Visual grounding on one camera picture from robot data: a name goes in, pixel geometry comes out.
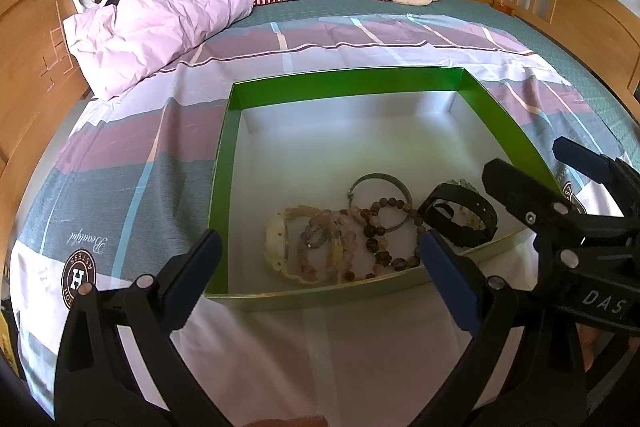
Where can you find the person's right hand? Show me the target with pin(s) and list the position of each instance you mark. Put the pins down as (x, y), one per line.
(590, 347)

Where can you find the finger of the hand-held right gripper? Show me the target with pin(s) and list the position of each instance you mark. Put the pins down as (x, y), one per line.
(580, 154)
(520, 194)

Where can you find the person's left hand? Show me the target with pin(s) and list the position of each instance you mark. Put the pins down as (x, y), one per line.
(290, 422)

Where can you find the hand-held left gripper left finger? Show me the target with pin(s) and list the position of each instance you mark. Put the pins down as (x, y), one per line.
(192, 277)

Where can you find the green cardboard box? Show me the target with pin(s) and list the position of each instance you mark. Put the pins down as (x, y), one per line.
(350, 142)

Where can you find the wooden footboard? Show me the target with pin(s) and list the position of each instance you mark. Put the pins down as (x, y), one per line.
(590, 17)

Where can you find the wooden headboard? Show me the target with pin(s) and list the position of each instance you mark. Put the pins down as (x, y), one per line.
(30, 32)

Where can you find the silver metal bangle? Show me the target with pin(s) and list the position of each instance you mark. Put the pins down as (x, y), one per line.
(379, 176)

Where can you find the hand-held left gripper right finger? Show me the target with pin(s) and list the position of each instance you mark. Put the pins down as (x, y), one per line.
(450, 282)

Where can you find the pink pillow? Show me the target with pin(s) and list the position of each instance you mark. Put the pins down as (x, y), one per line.
(160, 17)

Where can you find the black wristwatch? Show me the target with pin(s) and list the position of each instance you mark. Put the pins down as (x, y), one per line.
(465, 232)

